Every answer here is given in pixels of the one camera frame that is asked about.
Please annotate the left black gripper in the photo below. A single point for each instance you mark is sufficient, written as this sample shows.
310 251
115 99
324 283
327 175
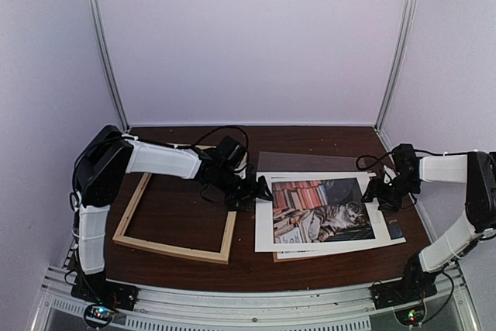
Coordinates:
249 194

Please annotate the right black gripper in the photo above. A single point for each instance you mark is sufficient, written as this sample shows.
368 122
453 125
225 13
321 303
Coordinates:
373 190

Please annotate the clear acrylic sheet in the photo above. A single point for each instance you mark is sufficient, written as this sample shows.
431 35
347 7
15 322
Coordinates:
293 162

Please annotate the light wooden picture frame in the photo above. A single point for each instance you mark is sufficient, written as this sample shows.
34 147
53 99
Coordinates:
149 159

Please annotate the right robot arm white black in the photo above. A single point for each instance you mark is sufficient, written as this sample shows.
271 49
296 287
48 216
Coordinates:
461 183

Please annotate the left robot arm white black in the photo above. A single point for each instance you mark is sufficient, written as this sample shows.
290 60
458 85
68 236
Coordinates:
103 165

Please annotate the cat photo print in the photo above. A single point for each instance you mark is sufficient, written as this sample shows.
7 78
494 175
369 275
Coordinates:
324 211

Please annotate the brown backing board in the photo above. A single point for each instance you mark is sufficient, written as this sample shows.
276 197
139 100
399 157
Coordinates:
286 256

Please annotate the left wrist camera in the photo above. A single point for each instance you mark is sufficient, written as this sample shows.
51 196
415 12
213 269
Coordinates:
245 170

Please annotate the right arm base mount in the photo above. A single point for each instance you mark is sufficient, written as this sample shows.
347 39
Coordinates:
391 294

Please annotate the aluminium front rail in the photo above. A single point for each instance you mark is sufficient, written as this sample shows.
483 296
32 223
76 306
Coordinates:
346 308

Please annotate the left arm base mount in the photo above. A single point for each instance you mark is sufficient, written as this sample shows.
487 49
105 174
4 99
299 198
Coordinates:
112 295

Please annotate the right aluminium corner post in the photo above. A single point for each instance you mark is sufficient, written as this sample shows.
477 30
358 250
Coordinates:
407 19

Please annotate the aluminium corner post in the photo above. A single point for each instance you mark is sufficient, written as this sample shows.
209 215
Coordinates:
106 63
407 19

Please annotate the left aluminium corner post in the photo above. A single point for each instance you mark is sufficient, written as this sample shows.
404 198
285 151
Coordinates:
106 63

